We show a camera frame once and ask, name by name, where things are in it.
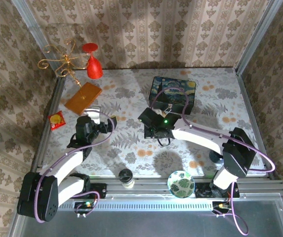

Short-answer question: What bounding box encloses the brass padlock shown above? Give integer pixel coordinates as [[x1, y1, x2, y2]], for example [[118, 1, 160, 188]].
[[162, 103, 175, 116]]

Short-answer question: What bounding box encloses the starry night painted box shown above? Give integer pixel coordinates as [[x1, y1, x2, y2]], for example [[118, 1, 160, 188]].
[[148, 76, 197, 116]]

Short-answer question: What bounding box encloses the floral fern table mat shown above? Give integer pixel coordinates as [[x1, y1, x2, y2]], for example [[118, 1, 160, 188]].
[[40, 68, 267, 177]]

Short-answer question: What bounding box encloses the red yellow snack packet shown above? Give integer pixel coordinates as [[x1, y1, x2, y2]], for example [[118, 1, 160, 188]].
[[47, 110, 66, 131]]

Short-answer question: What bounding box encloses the glass jar black lid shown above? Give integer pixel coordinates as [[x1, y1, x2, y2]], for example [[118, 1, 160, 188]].
[[118, 168, 135, 190]]

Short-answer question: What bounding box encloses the red wine glass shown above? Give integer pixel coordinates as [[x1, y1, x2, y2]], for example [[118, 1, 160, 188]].
[[81, 42, 104, 79]]

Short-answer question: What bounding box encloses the dark blue cup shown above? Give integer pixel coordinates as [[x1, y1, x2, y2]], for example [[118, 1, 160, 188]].
[[209, 150, 225, 165]]

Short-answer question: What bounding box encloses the leaf pattern bowl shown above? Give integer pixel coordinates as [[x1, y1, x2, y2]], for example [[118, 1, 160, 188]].
[[167, 170, 196, 199]]

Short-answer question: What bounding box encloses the left small controller board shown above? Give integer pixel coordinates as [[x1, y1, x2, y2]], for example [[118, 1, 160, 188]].
[[73, 200, 99, 218]]

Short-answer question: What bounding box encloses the small controller board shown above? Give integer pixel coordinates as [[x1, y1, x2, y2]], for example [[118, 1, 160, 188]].
[[211, 200, 234, 218], [73, 200, 99, 218]]

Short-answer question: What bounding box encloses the right small controller board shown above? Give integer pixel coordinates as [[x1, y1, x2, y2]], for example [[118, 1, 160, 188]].
[[211, 200, 234, 218]]

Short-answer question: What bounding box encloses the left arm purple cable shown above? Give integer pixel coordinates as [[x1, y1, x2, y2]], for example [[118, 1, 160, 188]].
[[34, 110, 116, 224]]

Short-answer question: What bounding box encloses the black cable loop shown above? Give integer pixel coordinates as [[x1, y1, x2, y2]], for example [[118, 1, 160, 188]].
[[157, 135, 171, 147]]

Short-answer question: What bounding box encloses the gold wire stand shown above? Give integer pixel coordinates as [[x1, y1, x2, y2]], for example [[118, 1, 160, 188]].
[[37, 38, 103, 116]]

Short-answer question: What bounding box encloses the aluminium side rail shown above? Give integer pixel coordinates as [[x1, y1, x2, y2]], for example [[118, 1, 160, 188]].
[[235, 69, 280, 181], [29, 76, 67, 182]]

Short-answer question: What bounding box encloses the aluminium frame cross rail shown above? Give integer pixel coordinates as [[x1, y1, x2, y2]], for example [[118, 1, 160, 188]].
[[17, 175, 283, 199]]

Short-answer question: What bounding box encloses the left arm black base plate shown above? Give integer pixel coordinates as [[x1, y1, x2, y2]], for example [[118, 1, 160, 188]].
[[83, 182, 107, 199]]

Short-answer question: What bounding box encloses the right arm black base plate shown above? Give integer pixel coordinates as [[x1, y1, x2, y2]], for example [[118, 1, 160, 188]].
[[195, 182, 240, 198]]

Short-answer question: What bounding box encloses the slotted cable duct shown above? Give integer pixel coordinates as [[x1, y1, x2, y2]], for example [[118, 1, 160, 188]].
[[57, 198, 217, 211]]

